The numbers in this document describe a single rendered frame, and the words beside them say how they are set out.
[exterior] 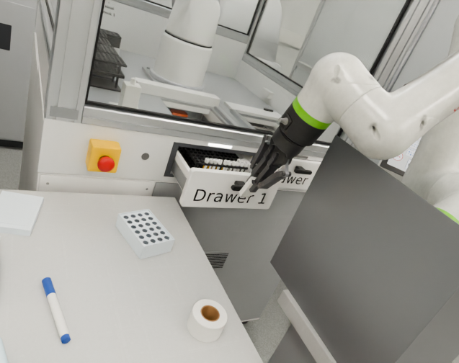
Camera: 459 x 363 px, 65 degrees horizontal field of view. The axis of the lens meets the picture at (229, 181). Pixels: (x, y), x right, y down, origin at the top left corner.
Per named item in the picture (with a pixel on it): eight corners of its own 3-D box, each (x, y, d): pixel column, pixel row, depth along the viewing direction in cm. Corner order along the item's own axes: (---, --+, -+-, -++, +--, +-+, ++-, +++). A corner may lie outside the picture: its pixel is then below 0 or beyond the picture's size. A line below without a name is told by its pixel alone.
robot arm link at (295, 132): (338, 132, 77) (320, 103, 82) (297, 124, 71) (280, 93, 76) (321, 151, 81) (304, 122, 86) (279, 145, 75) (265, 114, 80)
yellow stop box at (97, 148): (117, 175, 93) (122, 150, 90) (87, 173, 89) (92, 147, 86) (113, 165, 97) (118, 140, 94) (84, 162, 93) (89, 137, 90)
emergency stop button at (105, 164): (113, 173, 90) (116, 160, 88) (96, 172, 88) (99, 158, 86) (111, 168, 92) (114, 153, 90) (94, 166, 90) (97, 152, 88)
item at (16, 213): (29, 236, 76) (30, 230, 75) (-19, 230, 73) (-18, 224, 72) (43, 202, 86) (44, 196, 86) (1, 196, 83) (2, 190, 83)
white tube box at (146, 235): (171, 251, 87) (175, 239, 85) (140, 259, 81) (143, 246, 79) (145, 220, 94) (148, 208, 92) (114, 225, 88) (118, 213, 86)
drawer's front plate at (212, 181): (268, 209, 110) (282, 178, 105) (180, 207, 94) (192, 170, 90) (265, 206, 111) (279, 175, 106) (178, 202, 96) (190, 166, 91)
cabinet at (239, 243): (257, 328, 178) (331, 193, 143) (12, 373, 123) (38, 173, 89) (191, 211, 248) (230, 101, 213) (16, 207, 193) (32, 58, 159)
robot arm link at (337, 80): (351, 42, 73) (321, 37, 66) (394, 84, 69) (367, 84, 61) (310, 94, 82) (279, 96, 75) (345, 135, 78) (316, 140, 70)
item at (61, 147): (329, 192, 143) (346, 160, 137) (37, 172, 89) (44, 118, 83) (228, 101, 213) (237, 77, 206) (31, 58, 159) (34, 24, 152)
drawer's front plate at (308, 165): (317, 190, 136) (331, 165, 131) (254, 186, 121) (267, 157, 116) (314, 187, 137) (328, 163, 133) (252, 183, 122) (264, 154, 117)
